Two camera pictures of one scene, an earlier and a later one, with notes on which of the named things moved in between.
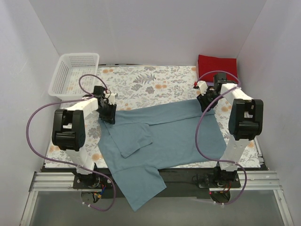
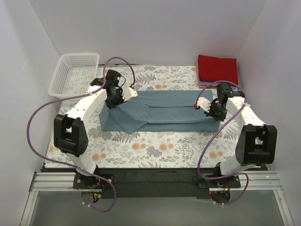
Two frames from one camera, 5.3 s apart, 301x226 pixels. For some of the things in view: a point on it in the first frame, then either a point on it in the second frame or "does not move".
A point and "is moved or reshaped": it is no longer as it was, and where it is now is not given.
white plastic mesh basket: x=75 y=76 does not move
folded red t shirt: x=208 y=66 does not move
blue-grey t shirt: x=142 y=140 is moved or reshaped
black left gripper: x=107 y=113 → x=113 y=100
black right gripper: x=206 y=101 → x=215 y=114
